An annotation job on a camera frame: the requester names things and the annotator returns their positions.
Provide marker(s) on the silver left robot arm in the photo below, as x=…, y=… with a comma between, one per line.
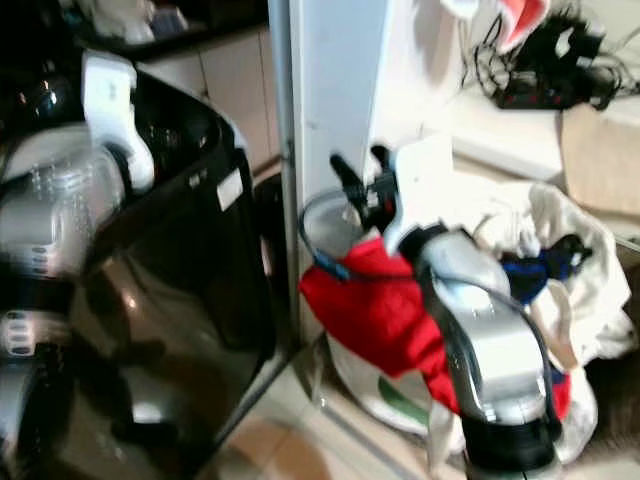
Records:
x=35, y=230

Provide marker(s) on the black power strip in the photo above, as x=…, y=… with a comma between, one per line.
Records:
x=550, y=85

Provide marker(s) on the red cloth garment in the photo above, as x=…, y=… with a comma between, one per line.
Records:
x=370, y=310

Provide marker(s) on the blue cloth garment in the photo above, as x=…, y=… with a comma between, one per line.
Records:
x=525, y=275

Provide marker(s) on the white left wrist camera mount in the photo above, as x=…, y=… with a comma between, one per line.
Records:
x=112, y=95

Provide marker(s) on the brown cardboard box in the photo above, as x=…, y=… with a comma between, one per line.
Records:
x=600, y=160

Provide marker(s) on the white cloth garment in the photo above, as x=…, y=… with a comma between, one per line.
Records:
x=595, y=290

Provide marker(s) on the black top-load washing machine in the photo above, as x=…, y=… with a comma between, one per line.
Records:
x=180, y=270

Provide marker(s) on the white cabinet panel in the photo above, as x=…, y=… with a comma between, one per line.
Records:
x=335, y=80

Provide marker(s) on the white green laundry basket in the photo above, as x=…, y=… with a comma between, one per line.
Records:
x=380, y=400

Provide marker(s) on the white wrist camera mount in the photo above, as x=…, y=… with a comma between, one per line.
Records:
x=112, y=95
x=422, y=180

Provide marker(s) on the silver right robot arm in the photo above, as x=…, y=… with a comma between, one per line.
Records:
x=490, y=340

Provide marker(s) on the red white bag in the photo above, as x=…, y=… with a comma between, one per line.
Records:
x=520, y=18

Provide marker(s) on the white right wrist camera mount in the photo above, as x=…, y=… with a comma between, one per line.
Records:
x=422, y=180

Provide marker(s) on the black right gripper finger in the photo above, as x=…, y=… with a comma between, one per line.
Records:
x=346, y=175
x=380, y=158

